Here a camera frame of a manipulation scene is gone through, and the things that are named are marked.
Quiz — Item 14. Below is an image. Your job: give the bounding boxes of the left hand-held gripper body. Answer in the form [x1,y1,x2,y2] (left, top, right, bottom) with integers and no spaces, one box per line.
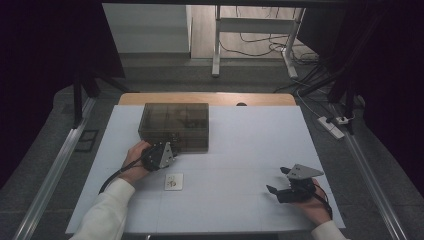
[141,141,178,173]

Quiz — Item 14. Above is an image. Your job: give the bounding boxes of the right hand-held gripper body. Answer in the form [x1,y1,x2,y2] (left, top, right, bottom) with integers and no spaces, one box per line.
[275,163,325,204]

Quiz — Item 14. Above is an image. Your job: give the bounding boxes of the dark translucent storage box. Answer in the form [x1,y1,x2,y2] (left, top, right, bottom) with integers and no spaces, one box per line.
[137,102,210,154]

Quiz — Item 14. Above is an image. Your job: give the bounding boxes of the small white printed card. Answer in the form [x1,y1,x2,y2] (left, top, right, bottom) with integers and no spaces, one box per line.
[164,172,184,192]

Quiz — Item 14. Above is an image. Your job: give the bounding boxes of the person's left hand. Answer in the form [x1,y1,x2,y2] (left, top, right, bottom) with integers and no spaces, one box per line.
[120,140,153,186]

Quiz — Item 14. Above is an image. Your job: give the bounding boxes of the person's right hand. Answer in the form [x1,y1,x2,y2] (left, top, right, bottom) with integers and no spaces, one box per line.
[293,178,334,226]

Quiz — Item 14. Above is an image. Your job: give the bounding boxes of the wooden table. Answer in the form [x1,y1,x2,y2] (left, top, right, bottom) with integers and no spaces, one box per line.
[118,92,297,107]

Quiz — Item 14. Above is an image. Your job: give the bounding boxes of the white table mat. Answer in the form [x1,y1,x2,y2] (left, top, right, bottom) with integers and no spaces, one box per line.
[65,105,346,234]

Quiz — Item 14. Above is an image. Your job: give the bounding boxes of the white power strip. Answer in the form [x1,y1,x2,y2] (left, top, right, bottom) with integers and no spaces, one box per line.
[317,115,346,140]

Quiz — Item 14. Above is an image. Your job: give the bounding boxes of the white plug adapter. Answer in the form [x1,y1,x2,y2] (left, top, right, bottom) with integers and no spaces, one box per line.
[334,114,356,126]

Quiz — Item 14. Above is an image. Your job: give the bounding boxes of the black metal stand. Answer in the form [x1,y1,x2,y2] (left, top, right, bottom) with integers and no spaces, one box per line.
[299,66,358,134]
[71,71,131,129]

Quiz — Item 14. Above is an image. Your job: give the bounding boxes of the white cabinet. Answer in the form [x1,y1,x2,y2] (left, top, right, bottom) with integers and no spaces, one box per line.
[102,3,193,54]

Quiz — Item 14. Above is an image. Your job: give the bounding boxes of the dark curtain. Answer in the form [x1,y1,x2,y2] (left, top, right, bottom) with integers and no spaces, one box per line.
[0,0,126,188]
[296,0,424,198]

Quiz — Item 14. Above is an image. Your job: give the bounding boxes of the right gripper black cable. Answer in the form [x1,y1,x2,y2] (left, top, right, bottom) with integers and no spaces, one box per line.
[311,183,334,221]

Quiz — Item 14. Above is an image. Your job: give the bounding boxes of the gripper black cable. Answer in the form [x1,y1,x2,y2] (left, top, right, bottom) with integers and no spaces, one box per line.
[311,183,334,221]
[98,156,148,195]

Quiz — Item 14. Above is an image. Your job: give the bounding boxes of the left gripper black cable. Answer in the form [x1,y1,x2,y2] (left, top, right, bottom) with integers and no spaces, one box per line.
[98,156,148,195]

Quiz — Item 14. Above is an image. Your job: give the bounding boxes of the white floor cable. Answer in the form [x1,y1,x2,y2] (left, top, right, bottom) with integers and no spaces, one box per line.
[295,89,323,119]

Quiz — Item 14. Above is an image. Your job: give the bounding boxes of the aluminium floor rail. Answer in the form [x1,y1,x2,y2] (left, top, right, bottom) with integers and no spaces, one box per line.
[328,103,409,240]
[13,96,98,240]

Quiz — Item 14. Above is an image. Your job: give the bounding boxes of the black floor cables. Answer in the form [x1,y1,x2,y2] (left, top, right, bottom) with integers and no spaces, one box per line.
[218,33,334,98]

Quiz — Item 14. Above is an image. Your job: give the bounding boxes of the white desk frame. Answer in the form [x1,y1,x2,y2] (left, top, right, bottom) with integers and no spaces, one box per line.
[211,5,306,79]

